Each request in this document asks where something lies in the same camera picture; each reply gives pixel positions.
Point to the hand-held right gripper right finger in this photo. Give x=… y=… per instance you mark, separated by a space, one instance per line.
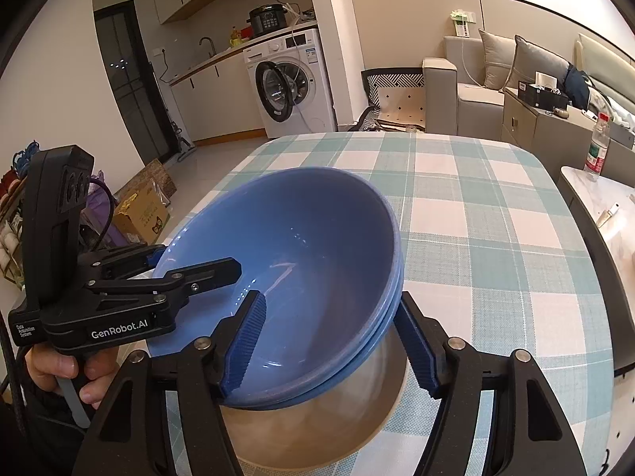
x=419 y=352

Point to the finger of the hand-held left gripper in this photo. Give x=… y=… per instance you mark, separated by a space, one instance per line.
x=119 y=260
x=198 y=277

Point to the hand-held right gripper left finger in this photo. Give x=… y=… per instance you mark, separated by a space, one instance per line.
x=243 y=347

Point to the person's left hand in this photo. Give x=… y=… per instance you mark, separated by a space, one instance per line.
x=49 y=367

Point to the purple bag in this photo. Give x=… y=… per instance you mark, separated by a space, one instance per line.
x=116 y=238

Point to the cardboard box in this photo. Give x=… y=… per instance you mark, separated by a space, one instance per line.
x=141 y=213

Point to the brown patterned board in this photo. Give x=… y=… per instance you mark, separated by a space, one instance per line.
x=158 y=171

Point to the green white checked tablecloth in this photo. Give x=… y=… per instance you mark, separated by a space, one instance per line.
x=471 y=258

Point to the shoe rack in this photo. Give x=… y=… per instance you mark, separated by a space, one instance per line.
x=12 y=218

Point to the white lower kitchen cabinet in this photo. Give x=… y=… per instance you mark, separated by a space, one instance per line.
x=218 y=104

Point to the dark glass door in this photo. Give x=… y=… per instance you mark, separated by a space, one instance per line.
x=129 y=84

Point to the marble top coffee table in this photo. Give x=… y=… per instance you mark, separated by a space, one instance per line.
x=610 y=258

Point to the white washing machine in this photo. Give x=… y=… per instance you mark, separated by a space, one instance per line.
x=317 y=99

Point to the curved kitchen faucet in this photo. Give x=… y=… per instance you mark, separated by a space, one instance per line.
x=211 y=45

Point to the small knife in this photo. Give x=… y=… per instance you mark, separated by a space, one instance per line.
x=609 y=214

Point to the beige side cabinet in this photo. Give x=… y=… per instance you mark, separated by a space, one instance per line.
x=536 y=129

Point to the grey sofa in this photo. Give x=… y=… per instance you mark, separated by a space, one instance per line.
x=441 y=99

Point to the black pressure cooker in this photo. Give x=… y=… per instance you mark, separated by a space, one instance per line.
x=268 y=20

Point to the clear plastic water bottle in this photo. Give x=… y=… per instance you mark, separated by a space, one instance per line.
x=597 y=148

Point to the black storage box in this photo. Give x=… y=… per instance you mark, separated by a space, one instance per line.
x=540 y=95

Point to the white open box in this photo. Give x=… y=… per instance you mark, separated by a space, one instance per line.
x=622 y=134

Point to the white paper roll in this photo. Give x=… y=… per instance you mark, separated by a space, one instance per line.
x=544 y=79

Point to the light grey cushion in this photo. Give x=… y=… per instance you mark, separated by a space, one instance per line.
x=496 y=59

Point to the grey piped cushion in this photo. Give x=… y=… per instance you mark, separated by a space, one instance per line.
x=538 y=64

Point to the dark blue jacket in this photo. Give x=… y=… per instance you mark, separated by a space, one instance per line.
x=578 y=84

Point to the bed with padded headboard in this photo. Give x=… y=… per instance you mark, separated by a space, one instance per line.
x=610 y=64

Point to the green white wall holder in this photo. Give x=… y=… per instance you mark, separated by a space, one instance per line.
x=462 y=22

